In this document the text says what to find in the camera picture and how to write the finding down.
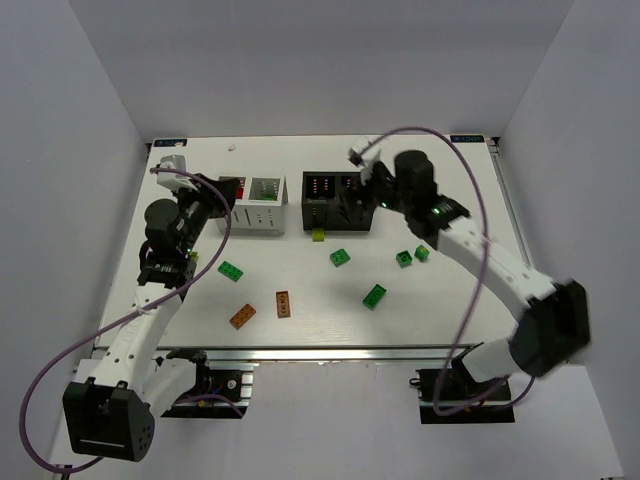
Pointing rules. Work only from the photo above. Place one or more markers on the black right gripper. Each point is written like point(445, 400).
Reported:
point(373, 182)

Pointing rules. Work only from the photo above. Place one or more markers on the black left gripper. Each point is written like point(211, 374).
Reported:
point(220, 190)

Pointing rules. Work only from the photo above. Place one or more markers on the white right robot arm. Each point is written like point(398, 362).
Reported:
point(552, 317)

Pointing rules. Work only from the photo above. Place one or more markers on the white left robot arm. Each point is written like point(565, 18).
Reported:
point(112, 413)

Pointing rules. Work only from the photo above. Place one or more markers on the black two-compartment container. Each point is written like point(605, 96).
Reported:
point(320, 200)

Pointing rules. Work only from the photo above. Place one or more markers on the lime lego by black container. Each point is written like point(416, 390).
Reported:
point(318, 235)

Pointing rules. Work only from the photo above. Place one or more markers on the green square lego brick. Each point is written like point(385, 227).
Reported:
point(339, 257)

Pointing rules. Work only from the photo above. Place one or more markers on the green flat lego left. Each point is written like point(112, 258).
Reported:
point(230, 271)

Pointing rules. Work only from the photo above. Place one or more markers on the green lego pair with yellow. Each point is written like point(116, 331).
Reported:
point(405, 258)

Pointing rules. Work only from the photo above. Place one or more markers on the white two-compartment container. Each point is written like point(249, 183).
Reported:
point(252, 216)

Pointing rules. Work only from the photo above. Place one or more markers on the blue label sticker left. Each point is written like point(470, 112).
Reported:
point(169, 143)

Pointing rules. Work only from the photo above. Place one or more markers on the blue label sticker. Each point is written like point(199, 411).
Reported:
point(467, 138)
point(169, 143)

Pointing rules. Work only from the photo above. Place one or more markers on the green lego in white container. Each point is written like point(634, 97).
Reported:
point(269, 190)

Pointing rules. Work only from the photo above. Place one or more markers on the green long lego brick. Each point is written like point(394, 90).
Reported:
point(374, 297)

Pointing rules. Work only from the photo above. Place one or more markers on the orange lego brick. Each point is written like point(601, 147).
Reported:
point(242, 316)

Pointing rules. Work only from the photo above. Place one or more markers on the brown lego brick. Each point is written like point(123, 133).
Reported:
point(283, 304)

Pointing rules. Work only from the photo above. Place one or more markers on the blue label sticker right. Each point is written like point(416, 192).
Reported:
point(467, 138)

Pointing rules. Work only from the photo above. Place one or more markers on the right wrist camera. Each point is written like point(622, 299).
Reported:
point(365, 161)

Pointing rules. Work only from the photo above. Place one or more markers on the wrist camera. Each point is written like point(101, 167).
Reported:
point(365, 161)
point(169, 173)

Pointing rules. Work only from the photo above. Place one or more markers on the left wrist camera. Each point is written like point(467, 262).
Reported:
point(169, 173)

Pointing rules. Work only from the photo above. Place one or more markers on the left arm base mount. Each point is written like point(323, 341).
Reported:
point(221, 390)

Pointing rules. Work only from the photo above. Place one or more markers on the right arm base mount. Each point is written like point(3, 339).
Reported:
point(456, 391)

